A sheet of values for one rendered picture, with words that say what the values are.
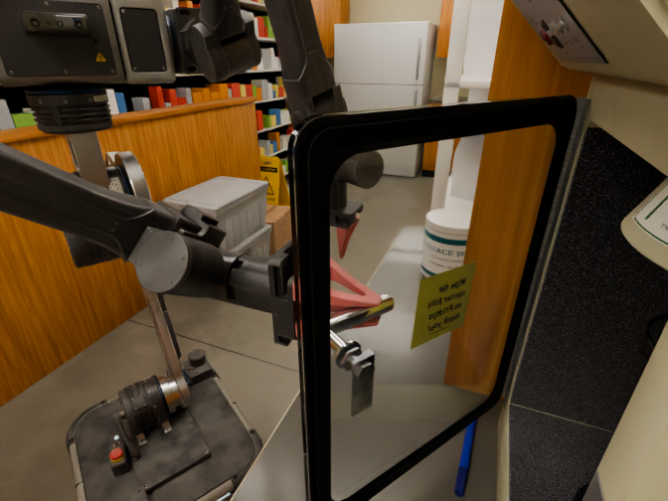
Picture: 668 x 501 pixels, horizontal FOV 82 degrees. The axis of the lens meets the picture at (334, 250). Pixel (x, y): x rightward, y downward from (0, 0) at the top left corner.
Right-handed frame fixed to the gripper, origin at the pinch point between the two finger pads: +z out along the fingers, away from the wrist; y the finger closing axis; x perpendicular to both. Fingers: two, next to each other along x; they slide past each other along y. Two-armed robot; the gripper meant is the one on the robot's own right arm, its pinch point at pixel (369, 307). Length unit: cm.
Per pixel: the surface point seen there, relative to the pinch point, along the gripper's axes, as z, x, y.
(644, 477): 16.3, -16.9, 7.0
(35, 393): -172, 41, -120
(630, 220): 17.7, -1.7, 12.5
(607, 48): 12.3, -8.9, 22.3
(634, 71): 13.2, -10.5, 21.5
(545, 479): 19.9, 1.9, -18.3
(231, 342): -107, 106, -120
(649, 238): 17.9, -4.8, 12.6
